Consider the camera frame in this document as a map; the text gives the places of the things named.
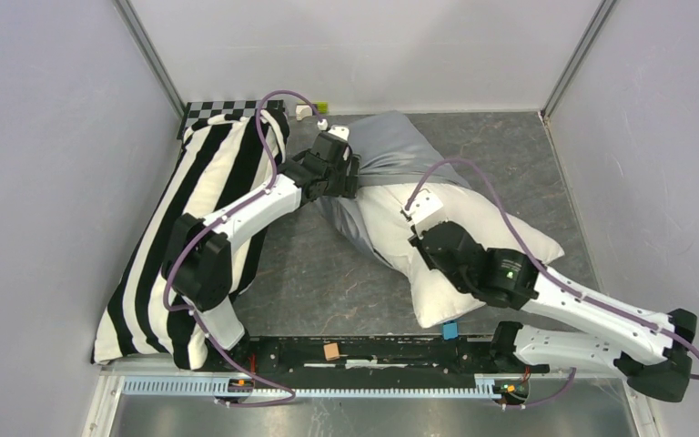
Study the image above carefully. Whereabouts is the grey pillowcase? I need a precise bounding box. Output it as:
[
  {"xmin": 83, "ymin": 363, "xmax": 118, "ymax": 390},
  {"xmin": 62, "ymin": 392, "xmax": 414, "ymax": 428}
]
[{"xmin": 316, "ymin": 111, "xmax": 443, "ymax": 268}]

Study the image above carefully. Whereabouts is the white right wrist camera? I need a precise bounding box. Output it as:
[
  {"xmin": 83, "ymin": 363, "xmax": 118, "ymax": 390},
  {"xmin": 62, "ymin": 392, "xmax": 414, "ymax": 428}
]
[{"xmin": 402, "ymin": 188, "xmax": 447, "ymax": 234}]

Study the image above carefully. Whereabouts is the white yellow-green small block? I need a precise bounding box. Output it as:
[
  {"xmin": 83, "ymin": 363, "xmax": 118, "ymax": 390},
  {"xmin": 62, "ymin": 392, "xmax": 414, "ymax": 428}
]
[{"xmin": 295, "ymin": 102, "xmax": 329, "ymax": 121}]

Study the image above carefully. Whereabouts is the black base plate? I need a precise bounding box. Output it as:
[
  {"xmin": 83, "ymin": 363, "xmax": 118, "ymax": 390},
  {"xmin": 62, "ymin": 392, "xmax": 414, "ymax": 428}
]
[{"xmin": 228, "ymin": 336, "xmax": 549, "ymax": 390}]

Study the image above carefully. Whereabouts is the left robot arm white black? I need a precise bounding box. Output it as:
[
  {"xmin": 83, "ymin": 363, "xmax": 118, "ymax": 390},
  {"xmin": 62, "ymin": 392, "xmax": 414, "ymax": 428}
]
[{"xmin": 162, "ymin": 126, "xmax": 360, "ymax": 371}]

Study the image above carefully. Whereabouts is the orange small cube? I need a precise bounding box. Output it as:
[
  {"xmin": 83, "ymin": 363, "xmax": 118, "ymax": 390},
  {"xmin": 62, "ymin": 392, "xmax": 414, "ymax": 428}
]
[{"xmin": 323, "ymin": 342, "xmax": 340, "ymax": 361}]

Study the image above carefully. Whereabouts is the white toothed rail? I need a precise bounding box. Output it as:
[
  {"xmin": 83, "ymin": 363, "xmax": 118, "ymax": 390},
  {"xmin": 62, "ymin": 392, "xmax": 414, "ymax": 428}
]
[{"xmin": 121, "ymin": 373, "xmax": 508, "ymax": 400}]

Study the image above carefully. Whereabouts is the blue small box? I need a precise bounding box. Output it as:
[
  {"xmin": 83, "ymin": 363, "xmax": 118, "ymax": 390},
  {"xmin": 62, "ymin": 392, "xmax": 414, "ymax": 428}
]
[{"xmin": 441, "ymin": 320, "xmax": 459, "ymax": 340}]

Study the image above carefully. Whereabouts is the black white striped pillow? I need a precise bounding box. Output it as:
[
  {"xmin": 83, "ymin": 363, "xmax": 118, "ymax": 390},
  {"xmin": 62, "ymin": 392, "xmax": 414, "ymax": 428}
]
[{"xmin": 90, "ymin": 109, "xmax": 290, "ymax": 371}]

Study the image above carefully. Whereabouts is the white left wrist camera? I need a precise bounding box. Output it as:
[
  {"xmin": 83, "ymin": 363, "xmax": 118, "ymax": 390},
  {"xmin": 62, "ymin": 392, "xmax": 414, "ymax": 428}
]
[{"xmin": 317, "ymin": 118, "xmax": 350, "ymax": 142}]

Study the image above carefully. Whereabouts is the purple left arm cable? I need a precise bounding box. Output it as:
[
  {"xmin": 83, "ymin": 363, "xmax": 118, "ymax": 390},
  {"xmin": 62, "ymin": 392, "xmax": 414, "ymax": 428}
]
[{"xmin": 162, "ymin": 89, "xmax": 329, "ymax": 409}]

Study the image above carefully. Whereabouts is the aluminium corner post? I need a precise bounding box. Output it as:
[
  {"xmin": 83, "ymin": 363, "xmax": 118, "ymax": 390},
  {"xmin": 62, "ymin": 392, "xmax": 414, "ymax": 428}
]
[
  {"xmin": 112, "ymin": 0, "xmax": 185, "ymax": 117},
  {"xmin": 539, "ymin": 0, "xmax": 619, "ymax": 123}
]

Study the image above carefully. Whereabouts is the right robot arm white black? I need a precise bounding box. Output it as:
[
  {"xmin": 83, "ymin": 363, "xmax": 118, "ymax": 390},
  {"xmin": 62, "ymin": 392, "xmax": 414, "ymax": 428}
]
[{"xmin": 409, "ymin": 221, "xmax": 698, "ymax": 402}]

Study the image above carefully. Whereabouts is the left aluminium corner post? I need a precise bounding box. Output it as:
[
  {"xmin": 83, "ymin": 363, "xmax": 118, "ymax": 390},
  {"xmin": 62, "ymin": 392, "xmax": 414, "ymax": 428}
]
[{"xmin": 112, "ymin": 0, "xmax": 185, "ymax": 117}]

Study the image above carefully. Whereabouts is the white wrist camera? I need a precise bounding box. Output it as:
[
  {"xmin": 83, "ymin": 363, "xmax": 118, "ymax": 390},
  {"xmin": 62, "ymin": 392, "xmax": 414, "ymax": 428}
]
[
  {"xmin": 317, "ymin": 118, "xmax": 350, "ymax": 142},
  {"xmin": 402, "ymin": 188, "xmax": 447, "ymax": 234}
]

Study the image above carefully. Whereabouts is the checkerboard calibration board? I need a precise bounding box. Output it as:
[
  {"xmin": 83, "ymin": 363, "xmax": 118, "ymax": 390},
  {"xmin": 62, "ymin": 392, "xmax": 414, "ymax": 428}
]
[{"xmin": 177, "ymin": 99, "xmax": 291, "ymax": 141}]

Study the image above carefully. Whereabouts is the right aluminium corner post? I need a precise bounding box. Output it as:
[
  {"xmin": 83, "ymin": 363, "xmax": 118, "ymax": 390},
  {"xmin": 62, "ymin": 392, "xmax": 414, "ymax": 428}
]
[{"xmin": 539, "ymin": 0, "xmax": 619, "ymax": 123}]

